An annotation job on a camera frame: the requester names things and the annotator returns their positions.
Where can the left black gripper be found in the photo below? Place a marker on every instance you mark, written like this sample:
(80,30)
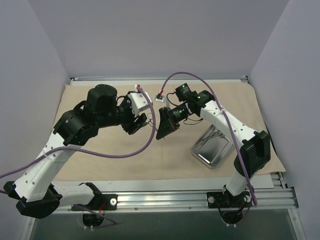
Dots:
(130,124)

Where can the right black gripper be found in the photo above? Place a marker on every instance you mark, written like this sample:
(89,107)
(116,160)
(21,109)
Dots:
(170,120)

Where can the beige cloth wrap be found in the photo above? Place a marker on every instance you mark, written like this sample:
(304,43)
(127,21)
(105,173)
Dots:
(168,158)

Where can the metal instrument tray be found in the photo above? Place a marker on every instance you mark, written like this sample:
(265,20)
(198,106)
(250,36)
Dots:
(212,152)

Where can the steel surgical scissors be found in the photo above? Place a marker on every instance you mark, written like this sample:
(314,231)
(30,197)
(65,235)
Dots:
(150,119)

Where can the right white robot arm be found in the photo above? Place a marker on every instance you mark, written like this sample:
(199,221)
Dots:
(253,148)

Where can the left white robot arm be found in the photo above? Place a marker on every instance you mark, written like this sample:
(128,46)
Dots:
(36,195)

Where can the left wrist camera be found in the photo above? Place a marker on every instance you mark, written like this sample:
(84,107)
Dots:
(138,103)

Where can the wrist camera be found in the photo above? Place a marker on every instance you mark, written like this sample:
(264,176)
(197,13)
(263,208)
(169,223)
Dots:
(182,92)
(138,103)

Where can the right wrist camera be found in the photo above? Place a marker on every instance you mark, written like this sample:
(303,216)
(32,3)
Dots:
(182,92)

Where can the back aluminium rail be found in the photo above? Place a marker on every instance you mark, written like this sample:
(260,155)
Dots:
(86,78)

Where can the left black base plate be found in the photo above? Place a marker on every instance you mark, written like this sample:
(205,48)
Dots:
(107,201)

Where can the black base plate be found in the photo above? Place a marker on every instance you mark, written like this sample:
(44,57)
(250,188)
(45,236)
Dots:
(107,201)
(224,199)

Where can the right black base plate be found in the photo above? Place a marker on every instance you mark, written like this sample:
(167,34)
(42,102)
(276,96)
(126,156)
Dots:
(224,199)

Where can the front aluminium rail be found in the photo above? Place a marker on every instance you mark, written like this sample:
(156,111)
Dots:
(188,200)

